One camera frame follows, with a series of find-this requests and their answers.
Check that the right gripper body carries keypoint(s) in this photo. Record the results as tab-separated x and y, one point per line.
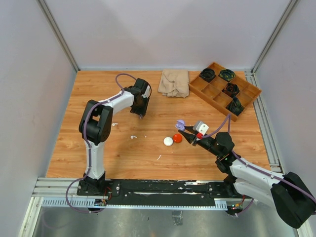
198	140

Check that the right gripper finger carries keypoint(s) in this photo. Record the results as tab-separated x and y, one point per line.
190	129
188	136

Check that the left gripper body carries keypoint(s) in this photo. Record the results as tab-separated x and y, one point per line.
141	108

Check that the purple round case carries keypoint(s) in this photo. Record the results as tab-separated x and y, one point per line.
180	125

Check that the orange round case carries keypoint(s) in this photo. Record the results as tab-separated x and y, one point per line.
177	138

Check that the white earbud charging case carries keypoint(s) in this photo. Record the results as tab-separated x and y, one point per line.
168	141

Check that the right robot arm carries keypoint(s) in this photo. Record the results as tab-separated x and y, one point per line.
286	193

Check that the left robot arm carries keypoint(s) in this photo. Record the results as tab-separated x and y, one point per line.
95	128

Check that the beige folded cloth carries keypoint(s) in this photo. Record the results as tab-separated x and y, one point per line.
174	83

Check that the dark rolled sock bottom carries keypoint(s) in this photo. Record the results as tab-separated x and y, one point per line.
235	106

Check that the wooden compartment tray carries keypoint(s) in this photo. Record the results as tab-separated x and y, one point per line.
213	95

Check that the dark rolled sock top-left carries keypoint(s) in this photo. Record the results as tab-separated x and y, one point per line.
208	74

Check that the dark rolled sock middle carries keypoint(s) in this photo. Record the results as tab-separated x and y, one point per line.
231	89

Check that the dark rolled sock top-right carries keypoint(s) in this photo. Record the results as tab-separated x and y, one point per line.
227	75

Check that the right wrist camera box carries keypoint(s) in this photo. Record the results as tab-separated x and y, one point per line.
201	128

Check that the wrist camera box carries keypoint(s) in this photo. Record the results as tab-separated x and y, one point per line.
147	92
201	128

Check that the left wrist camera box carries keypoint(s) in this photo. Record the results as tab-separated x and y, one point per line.
147	92

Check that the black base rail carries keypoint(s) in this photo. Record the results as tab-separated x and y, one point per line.
157	193

